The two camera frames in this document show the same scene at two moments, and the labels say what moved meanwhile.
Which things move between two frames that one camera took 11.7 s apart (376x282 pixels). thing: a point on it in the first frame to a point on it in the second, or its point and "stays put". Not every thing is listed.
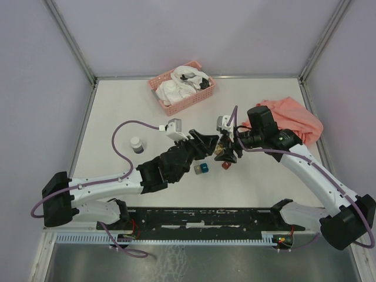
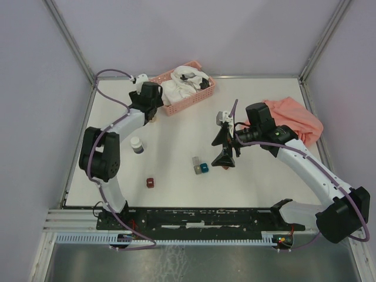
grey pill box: x=197 y=169 stays put
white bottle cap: x=136 y=145 stays put
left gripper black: x=210 y=141 to x=134 y=97
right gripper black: x=228 y=155 stays put
